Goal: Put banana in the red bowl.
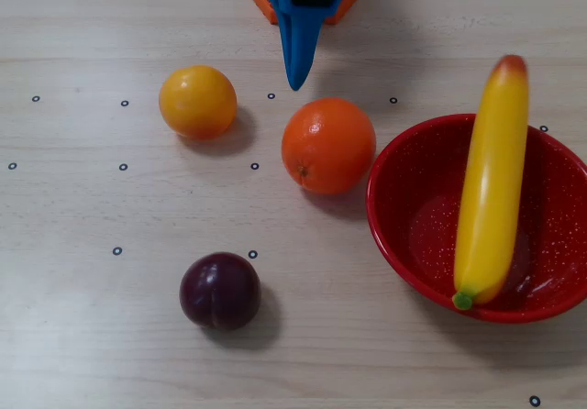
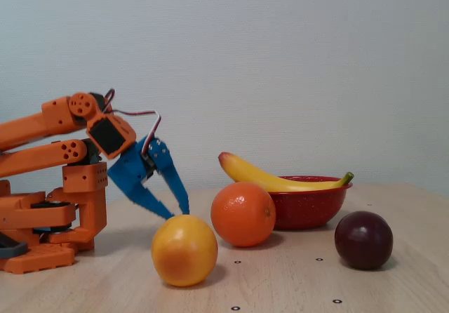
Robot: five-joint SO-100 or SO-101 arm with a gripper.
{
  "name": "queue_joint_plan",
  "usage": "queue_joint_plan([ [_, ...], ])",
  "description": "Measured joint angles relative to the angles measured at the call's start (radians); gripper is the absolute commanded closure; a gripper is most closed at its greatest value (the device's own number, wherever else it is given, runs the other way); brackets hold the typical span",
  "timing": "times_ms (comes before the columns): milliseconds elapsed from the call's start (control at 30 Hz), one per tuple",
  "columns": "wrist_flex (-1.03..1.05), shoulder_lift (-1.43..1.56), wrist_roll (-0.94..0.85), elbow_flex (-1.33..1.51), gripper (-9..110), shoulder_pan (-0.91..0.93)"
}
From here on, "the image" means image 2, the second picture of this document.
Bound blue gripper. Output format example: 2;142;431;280
107;135;191;220

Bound yellow plastic banana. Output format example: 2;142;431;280
217;152;355;193

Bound orange robot base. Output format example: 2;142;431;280
0;179;78;275

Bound red speckled bowl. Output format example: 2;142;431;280
268;175;354;231

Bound yellow round fruit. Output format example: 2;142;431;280
151;215;219;288

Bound orange fruit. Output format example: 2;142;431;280
210;181;277;248

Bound grey table clamp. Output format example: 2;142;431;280
0;232;29;260

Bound dark purple plum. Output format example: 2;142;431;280
334;211;394;271

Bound red white gripper servo cable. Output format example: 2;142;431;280
104;88;162;152

